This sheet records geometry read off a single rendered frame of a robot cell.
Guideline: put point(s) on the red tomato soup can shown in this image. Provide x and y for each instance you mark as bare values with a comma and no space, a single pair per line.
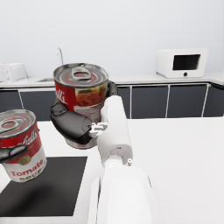
22,145

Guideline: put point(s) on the red can with pasta picture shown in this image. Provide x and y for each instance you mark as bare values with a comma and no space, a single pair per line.
83,90

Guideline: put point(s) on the dark grey square mat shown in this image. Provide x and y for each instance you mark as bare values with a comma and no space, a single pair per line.
43,189

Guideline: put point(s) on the kitchen counter with dark cabinets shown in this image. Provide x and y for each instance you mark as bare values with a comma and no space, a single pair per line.
163,99

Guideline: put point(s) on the white toaster appliance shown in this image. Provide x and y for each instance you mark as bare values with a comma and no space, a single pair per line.
12,72

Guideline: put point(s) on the silver sink faucet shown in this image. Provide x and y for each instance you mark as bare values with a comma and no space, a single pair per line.
60,55

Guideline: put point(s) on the white microwave oven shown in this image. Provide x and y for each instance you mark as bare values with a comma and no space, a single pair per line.
181,63

